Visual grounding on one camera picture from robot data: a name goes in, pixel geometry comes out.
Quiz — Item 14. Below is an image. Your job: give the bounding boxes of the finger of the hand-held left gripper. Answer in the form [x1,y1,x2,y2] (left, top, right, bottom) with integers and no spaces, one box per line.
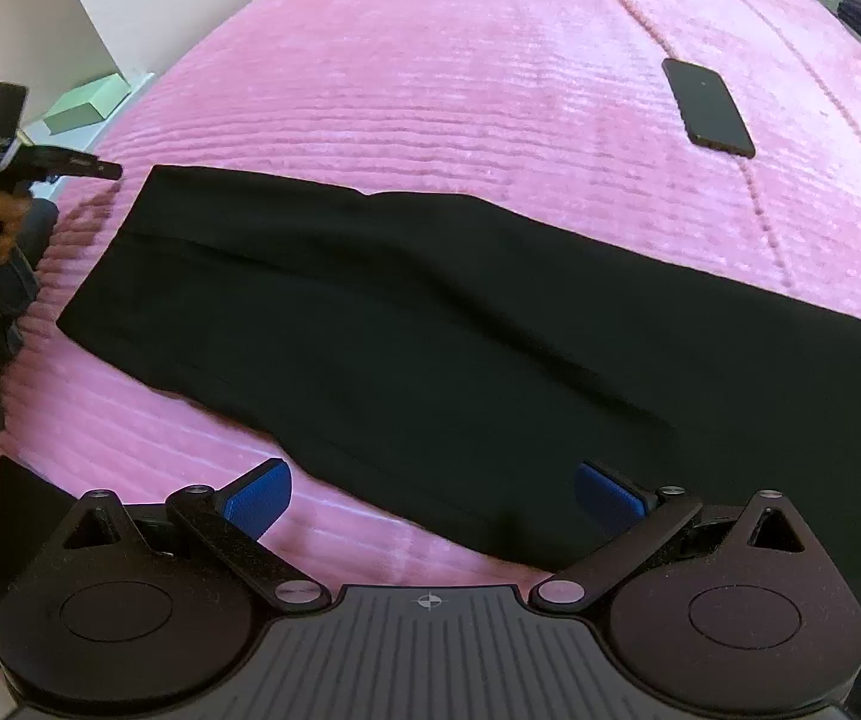
[25,148,124,181]

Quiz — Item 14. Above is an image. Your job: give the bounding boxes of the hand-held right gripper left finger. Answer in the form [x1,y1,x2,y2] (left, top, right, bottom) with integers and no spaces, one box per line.
[61,457,330,612]

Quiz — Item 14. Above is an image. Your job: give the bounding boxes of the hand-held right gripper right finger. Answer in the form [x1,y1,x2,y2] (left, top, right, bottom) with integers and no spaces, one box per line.
[531,461,808,612]

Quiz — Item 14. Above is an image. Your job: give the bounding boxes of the black pants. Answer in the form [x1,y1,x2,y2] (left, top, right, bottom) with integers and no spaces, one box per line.
[55,165,861,571]

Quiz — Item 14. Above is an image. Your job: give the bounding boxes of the green box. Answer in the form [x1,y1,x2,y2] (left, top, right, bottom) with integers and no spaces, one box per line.
[46,71,133,134]

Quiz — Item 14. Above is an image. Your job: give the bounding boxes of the dark grey jeans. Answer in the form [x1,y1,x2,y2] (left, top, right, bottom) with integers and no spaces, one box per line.
[0,199,62,503]

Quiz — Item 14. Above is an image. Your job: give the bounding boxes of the pink ribbed blanket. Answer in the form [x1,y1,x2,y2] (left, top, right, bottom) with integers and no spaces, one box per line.
[0,0,861,616]

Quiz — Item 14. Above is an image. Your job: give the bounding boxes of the black smartphone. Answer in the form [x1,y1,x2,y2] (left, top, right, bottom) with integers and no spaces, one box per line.
[661,58,757,160]

